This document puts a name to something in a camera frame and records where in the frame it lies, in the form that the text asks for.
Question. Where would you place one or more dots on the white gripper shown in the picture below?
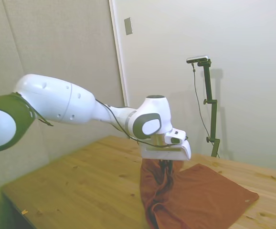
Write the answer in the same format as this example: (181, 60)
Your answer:
(169, 152)

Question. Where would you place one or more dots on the rust red shorts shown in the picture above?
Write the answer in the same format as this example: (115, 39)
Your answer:
(200, 195)

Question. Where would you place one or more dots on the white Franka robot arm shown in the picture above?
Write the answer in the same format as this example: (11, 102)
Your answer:
(56, 102)

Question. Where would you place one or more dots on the small yellow paper scrap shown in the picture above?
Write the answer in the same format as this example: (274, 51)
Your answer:
(24, 211)

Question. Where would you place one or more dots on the black articulated camera stand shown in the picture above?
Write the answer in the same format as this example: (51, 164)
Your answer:
(212, 112)

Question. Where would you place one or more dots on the grey bar camera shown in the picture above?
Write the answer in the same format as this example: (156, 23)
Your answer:
(198, 58)

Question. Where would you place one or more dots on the white door frame trim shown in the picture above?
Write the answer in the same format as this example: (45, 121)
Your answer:
(119, 55)

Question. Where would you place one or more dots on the grey wall switch plate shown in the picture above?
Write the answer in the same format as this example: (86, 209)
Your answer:
(128, 26)

